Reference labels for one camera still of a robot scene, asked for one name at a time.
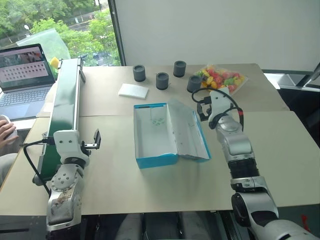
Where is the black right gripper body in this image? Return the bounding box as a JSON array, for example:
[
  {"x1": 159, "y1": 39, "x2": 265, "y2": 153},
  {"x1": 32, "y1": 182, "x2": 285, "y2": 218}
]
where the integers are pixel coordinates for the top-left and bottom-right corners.
[{"x1": 202, "y1": 103, "x2": 214, "y2": 119}]

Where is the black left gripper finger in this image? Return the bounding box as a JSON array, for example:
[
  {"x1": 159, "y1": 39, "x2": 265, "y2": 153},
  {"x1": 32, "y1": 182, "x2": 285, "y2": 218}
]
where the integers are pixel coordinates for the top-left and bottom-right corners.
[{"x1": 93, "y1": 128, "x2": 102, "y2": 151}]

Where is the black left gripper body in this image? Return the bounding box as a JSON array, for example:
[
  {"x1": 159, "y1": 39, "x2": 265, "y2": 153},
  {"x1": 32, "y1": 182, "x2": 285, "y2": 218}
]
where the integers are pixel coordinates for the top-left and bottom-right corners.
[{"x1": 79, "y1": 139, "x2": 98, "y2": 157}]

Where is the blue cardboard box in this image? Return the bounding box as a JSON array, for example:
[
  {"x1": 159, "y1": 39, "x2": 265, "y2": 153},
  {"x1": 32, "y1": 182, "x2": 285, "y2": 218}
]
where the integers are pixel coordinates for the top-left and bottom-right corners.
[{"x1": 132, "y1": 98, "x2": 212, "y2": 170}]

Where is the white computer mouse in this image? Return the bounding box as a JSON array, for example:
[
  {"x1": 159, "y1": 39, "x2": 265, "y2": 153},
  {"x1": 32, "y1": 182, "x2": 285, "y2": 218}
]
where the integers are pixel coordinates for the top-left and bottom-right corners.
[{"x1": 0, "y1": 114, "x2": 19, "y2": 146}]

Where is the green conveyor belt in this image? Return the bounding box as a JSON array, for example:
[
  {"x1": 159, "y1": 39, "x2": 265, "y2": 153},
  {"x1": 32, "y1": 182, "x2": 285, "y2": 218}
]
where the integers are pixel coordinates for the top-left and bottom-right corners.
[{"x1": 37, "y1": 56, "x2": 87, "y2": 181}]

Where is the person's bare hand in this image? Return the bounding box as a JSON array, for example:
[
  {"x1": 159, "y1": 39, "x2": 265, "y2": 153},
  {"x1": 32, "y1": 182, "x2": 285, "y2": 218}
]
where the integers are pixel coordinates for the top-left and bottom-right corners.
[{"x1": 0, "y1": 119, "x2": 16, "y2": 148}]

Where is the dark grey cylinder cup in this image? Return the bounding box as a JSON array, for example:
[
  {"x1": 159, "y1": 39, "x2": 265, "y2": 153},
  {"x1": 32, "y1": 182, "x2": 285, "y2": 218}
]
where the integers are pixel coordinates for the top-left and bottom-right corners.
[
  {"x1": 172, "y1": 60, "x2": 187, "y2": 78},
  {"x1": 155, "y1": 72, "x2": 170, "y2": 91},
  {"x1": 132, "y1": 64, "x2": 147, "y2": 83},
  {"x1": 186, "y1": 75, "x2": 203, "y2": 93}
]

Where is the bag of colourful toy fruit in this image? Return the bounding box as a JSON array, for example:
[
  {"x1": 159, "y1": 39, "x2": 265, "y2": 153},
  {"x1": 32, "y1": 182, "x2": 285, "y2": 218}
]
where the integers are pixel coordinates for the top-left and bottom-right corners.
[{"x1": 193, "y1": 64, "x2": 249, "y2": 96}]

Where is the grey trouser leg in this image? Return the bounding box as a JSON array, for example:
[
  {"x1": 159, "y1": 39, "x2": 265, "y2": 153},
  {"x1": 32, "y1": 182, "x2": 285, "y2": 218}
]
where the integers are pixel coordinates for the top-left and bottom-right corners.
[{"x1": 0, "y1": 152, "x2": 19, "y2": 187}]

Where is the yellow green toy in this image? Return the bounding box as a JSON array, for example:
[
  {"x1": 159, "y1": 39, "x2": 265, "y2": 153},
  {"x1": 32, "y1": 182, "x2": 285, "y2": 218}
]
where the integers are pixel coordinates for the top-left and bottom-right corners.
[{"x1": 49, "y1": 56, "x2": 61, "y2": 74}]

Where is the grey laptop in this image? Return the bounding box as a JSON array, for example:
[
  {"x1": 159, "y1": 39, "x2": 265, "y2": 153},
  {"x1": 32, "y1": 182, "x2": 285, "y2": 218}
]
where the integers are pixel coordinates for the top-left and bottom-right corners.
[{"x1": 0, "y1": 43, "x2": 57, "y2": 121}]

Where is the translucent plastic sheet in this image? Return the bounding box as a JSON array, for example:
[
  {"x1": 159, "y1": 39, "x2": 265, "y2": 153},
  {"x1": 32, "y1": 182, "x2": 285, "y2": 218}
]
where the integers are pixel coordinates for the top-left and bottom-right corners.
[{"x1": 16, "y1": 27, "x2": 71, "y2": 61}]

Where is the red tag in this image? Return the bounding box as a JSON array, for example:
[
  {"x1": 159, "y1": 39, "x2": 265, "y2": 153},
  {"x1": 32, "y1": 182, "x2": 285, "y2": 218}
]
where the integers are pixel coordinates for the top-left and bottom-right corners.
[{"x1": 300, "y1": 213, "x2": 311, "y2": 233}]

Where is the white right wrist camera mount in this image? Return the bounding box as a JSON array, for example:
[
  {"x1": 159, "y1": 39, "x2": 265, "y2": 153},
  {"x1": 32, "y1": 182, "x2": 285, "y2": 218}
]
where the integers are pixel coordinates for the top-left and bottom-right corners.
[{"x1": 209, "y1": 86, "x2": 237, "y2": 121}]

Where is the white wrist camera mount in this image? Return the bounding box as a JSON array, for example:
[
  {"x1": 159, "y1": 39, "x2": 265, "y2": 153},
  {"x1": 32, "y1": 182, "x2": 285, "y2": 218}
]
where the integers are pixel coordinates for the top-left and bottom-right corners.
[
  {"x1": 209, "y1": 86, "x2": 237, "y2": 121},
  {"x1": 53, "y1": 129, "x2": 81, "y2": 161}
]

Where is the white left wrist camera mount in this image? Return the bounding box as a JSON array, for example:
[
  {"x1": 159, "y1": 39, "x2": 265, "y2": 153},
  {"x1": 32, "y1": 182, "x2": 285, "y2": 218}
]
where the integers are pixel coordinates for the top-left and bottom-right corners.
[{"x1": 53, "y1": 129, "x2": 81, "y2": 161}]

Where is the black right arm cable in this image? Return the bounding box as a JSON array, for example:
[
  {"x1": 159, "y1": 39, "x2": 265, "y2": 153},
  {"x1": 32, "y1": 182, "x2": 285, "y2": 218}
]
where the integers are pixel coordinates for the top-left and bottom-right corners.
[{"x1": 191, "y1": 87, "x2": 245, "y2": 131}]

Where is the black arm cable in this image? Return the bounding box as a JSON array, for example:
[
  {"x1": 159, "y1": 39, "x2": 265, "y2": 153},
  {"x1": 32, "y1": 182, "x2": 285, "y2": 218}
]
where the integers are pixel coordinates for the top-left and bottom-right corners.
[
  {"x1": 23, "y1": 136, "x2": 55, "y2": 200},
  {"x1": 191, "y1": 87, "x2": 245, "y2": 131}
]

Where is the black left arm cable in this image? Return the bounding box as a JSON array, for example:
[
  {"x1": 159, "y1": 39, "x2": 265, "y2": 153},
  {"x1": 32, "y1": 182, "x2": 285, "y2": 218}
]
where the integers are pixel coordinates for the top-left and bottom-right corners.
[{"x1": 23, "y1": 136, "x2": 55, "y2": 200}]

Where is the grey metal frame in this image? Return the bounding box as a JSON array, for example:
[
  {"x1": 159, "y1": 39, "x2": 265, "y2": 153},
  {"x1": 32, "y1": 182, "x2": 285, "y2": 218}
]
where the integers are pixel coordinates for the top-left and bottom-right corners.
[{"x1": 262, "y1": 57, "x2": 320, "y2": 91}]

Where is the dark window frame post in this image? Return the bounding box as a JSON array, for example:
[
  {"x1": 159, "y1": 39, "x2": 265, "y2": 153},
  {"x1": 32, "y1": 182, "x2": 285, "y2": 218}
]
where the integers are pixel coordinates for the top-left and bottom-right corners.
[{"x1": 107, "y1": 0, "x2": 127, "y2": 67}]

